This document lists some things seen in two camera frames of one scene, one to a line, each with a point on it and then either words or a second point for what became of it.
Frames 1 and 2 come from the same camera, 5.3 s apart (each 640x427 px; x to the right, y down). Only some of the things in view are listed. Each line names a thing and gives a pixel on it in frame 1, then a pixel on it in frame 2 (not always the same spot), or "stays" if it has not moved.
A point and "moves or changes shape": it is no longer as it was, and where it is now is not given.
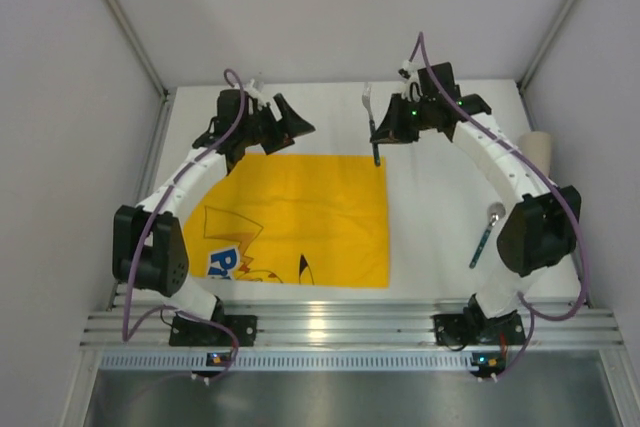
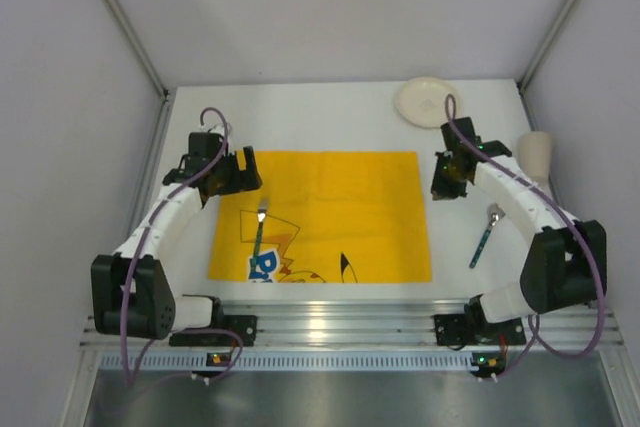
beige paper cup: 537,147 stays
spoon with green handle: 496,211 stays
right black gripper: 403,117 → 447,185
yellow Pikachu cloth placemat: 315,220 moves or changes shape
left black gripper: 273,128 → 245,170
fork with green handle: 374,140 → 261,210
